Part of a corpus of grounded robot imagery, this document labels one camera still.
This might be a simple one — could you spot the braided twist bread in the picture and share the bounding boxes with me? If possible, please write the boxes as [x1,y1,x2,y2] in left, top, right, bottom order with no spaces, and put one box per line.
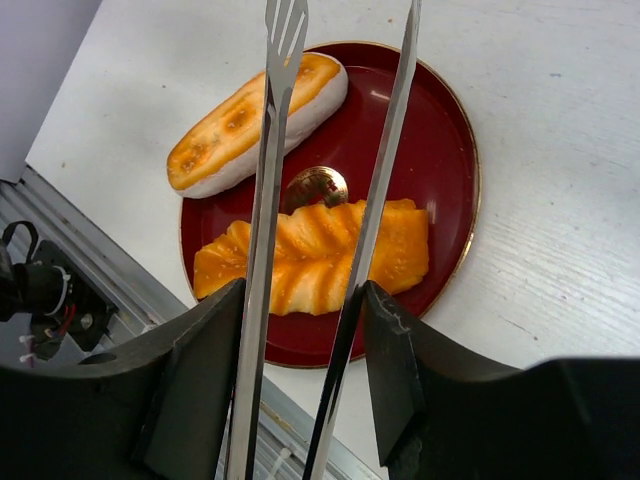
[194,199,429,316]

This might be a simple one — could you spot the metal tongs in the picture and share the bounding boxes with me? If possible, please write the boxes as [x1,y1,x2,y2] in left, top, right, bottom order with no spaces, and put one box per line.
[226,0,422,479]

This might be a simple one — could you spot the dark red round plate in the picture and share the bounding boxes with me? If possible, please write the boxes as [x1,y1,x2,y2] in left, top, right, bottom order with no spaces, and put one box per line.
[180,42,481,368]

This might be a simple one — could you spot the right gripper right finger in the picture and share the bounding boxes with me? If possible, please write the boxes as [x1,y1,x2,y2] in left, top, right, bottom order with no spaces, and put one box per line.
[363,283,639,479]

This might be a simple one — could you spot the sesame flat bread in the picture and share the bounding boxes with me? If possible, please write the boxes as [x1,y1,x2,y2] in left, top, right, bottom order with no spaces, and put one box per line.
[167,52,348,199]

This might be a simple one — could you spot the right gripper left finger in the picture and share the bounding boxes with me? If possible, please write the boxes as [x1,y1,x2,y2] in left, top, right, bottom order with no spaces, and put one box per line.
[1,280,245,479]

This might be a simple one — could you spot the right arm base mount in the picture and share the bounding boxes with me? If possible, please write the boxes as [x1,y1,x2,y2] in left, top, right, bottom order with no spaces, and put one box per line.
[1,220,118,367]

